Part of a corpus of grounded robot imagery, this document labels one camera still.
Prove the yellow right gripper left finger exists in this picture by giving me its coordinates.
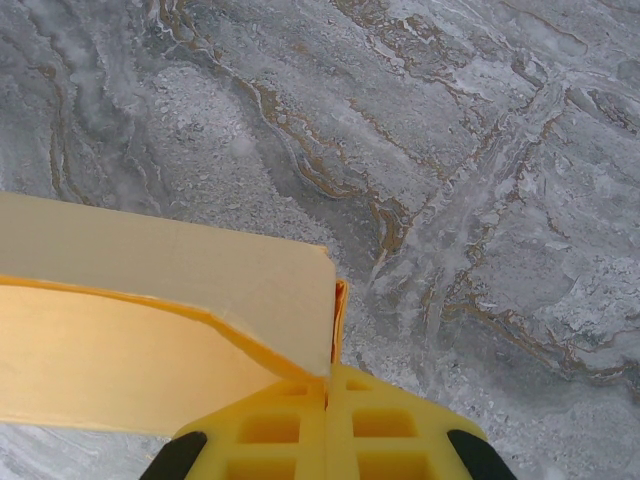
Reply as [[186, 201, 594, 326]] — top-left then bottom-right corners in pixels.
[[139, 377, 330, 480]]

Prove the yellow paper box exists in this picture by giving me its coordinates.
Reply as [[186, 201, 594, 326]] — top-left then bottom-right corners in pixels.
[[0, 192, 351, 441]]

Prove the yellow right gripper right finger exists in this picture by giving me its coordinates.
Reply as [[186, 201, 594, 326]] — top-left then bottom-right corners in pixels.
[[325, 363, 516, 480]]

